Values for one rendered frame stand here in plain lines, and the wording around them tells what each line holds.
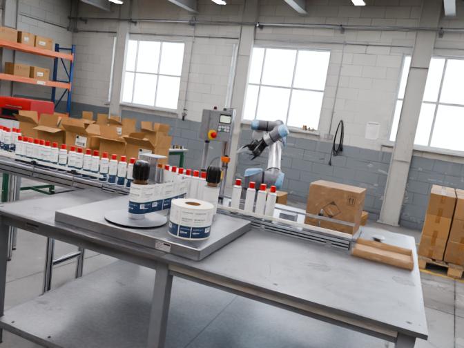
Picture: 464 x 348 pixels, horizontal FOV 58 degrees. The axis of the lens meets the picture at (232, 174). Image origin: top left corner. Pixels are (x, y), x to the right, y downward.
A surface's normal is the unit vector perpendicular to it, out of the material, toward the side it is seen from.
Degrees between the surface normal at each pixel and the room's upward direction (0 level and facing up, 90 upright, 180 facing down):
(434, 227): 90
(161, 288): 90
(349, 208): 90
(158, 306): 90
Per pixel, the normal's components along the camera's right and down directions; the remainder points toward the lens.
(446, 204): -0.43, 0.07
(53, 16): 0.87, 0.19
